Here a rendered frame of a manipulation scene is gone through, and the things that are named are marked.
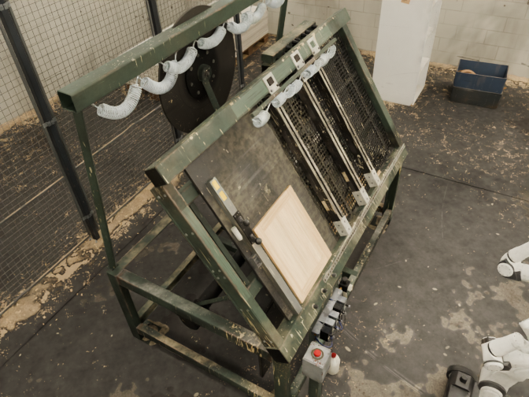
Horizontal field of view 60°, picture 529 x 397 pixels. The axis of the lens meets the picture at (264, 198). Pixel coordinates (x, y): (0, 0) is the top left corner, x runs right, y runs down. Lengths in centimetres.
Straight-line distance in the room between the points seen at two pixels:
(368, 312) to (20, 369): 271
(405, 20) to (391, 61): 55
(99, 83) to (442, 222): 345
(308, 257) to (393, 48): 387
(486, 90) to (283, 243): 445
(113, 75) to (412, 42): 437
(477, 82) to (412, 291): 332
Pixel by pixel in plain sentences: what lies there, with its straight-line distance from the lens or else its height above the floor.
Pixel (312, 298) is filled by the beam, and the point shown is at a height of 89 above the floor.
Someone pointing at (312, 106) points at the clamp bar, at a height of 161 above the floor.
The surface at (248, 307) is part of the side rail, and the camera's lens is 243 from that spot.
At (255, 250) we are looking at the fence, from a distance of 248.
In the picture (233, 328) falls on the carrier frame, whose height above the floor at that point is 79.
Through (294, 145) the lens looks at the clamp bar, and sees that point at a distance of 285.
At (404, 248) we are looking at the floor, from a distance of 439.
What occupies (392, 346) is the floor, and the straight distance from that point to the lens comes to 375.
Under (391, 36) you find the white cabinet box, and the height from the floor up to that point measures 87.
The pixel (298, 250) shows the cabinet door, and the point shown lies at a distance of 278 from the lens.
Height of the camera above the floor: 316
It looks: 41 degrees down
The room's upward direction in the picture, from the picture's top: 3 degrees counter-clockwise
